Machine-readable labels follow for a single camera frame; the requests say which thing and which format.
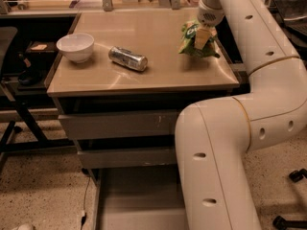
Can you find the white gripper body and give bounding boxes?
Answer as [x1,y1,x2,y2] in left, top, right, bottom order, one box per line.
[197,0,224,26]

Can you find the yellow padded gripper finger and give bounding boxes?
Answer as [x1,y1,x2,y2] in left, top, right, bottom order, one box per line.
[194,27,212,50]

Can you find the green rice chip bag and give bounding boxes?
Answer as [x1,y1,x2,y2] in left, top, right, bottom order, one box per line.
[178,20,220,58]

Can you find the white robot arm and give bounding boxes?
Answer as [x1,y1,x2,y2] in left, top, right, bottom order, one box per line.
[175,0,307,230]

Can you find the grey drawer cabinet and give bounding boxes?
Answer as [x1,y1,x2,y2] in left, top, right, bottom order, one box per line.
[47,9,239,180]

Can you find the grey middle drawer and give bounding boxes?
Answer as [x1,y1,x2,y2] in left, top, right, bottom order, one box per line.
[78,147,177,169]

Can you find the grey top drawer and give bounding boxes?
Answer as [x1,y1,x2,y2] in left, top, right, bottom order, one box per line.
[59,110,177,140]

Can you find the grey open bottom drawer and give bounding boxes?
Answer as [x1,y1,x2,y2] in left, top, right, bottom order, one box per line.
[92,165,189,230]

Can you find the black laptop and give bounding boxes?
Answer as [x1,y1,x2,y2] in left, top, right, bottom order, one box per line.
[273,0,307,36]

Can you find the silver drink can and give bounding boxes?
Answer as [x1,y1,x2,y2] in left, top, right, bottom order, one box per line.
[108,47,148,72]

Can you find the white ceramic bowl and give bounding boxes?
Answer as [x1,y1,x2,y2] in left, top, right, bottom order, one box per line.
[56,33,94,63]

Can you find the black chair base leg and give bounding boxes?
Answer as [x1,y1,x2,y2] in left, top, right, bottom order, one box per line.
[272,216,307,230]

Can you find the black cable on floor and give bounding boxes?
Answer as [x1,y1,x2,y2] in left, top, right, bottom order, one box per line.
[80,175,92,230]

